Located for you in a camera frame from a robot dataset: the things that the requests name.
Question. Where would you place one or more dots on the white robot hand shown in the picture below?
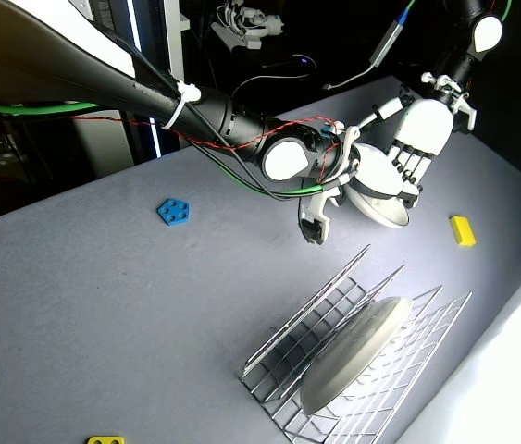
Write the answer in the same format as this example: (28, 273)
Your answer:
(378, 171)
(426, 125)

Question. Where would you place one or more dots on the grey bowl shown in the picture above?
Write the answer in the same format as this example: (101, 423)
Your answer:
(389, 215)

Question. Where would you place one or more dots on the white plate with tree print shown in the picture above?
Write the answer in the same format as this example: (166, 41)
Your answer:
(352, 356)

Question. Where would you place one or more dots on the spare white robot hand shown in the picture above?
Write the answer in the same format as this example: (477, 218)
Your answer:
(241, 28)

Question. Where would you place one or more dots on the grey hub adapter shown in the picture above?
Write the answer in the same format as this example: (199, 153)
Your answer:
(386, 44)

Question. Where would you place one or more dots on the yellow rectangular brick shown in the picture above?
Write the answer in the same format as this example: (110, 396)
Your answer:
(462, 230)

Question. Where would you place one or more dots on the black device with purple light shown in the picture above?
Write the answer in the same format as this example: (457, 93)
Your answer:
(304, 62)

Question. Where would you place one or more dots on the blue pentagon block with holes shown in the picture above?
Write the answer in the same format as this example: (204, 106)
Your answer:
(175, 212)

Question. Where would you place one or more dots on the white cabinet with light strip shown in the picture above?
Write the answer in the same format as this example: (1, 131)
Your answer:
(174, 41)

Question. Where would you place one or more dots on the grey table cloth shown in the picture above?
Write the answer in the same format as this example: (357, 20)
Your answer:
(102, 300)

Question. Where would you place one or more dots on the yellow block with holes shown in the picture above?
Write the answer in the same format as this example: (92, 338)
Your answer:
(105, 440)

